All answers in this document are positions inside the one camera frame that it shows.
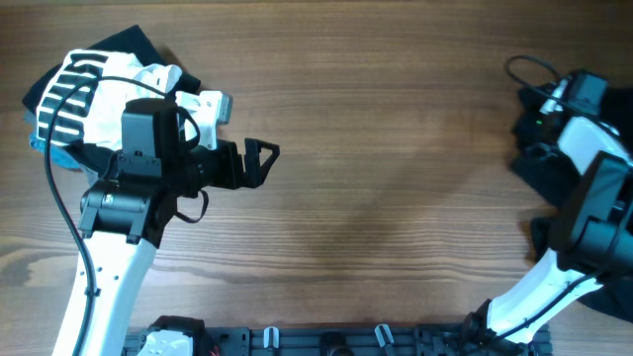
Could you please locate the folded black shirt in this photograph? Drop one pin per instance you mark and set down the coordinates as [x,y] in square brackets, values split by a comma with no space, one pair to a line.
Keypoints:
[132,40]

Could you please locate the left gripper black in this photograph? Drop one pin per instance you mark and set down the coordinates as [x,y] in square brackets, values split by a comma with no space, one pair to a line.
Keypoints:
[233,178]

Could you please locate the white shirt black print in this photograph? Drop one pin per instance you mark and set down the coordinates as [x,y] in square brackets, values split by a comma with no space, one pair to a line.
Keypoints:
[93,114]

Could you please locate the black t-shirt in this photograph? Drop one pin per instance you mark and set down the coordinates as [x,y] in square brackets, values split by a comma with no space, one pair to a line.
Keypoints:
[554,177]

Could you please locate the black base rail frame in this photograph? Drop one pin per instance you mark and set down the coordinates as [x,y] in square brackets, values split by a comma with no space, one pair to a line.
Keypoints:
[421,340]

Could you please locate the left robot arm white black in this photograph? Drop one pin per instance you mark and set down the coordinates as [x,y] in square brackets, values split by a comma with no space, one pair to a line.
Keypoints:
[124,214]

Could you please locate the folded blue garment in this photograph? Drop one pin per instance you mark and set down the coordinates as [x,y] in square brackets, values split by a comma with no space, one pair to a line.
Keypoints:
[58,156]

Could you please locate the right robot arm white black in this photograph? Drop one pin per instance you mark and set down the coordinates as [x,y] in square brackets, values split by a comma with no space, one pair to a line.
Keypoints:
[575,150]

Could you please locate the folded grey garment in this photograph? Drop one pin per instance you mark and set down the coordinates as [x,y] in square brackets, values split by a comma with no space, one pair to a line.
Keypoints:
[93,176]

